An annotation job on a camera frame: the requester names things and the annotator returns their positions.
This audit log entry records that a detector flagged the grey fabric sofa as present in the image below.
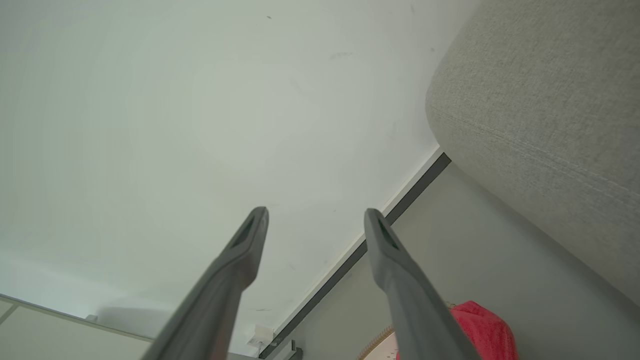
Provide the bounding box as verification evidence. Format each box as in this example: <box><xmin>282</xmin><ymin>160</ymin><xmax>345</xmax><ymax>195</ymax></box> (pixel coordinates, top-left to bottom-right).
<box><xmin>425</xmin><ymin>0</ymin><xmax>640</xmax><ymax>307</ymax></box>

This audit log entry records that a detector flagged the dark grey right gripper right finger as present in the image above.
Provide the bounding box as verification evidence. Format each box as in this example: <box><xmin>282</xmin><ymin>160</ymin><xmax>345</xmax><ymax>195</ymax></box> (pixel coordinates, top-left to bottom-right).
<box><xmin>363</xmin><ymin>208</ymin><xmax>481</xmax><ymax>360</ymax></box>

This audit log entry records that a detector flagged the beige door panel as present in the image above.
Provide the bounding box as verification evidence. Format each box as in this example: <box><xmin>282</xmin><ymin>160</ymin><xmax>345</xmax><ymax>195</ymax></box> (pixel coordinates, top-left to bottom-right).
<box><xmin>0</xmin><ymin>294</ymin><xmax>153</xmax><ymax>360</ymax></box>

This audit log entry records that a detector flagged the white wall outlet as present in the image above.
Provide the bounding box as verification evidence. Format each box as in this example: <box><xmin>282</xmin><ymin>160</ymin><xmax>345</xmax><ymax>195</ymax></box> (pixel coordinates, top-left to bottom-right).
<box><xmin>247</xmin><ymin>325</ymin><xmax>275</xmax><ymax>349</ymax></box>

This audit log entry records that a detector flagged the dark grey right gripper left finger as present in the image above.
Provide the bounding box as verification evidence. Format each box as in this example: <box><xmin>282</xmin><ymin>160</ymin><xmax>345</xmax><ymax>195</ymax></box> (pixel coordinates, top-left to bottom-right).
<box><xmin>141</xmin><ymin>206</ymin><xmax>270</xmax><ymax>360</ymax></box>

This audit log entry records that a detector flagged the red garment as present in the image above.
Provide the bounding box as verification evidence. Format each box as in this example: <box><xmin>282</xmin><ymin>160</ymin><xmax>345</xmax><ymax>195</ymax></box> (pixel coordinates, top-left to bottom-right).
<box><xmin>396</xmin><ymin>300</ymin><xmax>520</xmax><ymax>360</ymax></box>

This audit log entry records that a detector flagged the white laundry basket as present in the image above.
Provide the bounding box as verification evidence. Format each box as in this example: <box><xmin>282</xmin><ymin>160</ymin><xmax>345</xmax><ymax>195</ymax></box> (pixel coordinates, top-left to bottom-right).
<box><xmin>356</xmin><ymin>326</ymin><xmax>399</xmax><ymax>360</ymax></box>

